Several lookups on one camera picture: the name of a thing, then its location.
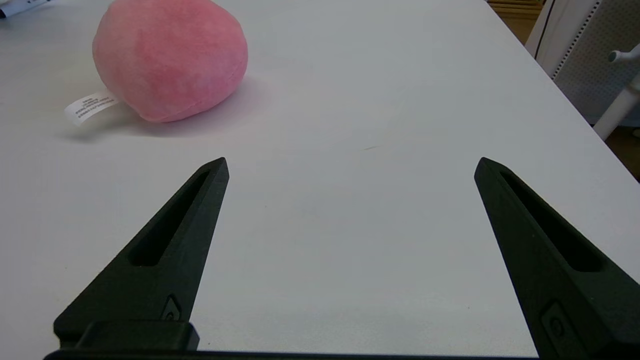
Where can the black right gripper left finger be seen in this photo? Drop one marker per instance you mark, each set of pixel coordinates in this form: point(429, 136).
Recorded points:
point(165, 280)

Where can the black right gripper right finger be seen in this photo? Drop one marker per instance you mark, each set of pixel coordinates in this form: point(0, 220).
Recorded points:
point(550, 300)

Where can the white marker with black cap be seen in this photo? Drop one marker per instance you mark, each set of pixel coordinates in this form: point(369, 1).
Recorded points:
point(20, 6)

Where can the white side table leg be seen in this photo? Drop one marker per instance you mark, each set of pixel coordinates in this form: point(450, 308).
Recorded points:
point(617, 107)

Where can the pink peach plush toy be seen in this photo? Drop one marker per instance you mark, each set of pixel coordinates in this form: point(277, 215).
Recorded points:
point(170, 60)

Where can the white perforated partition panel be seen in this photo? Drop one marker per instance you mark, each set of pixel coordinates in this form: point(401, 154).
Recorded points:
point(590, 55)

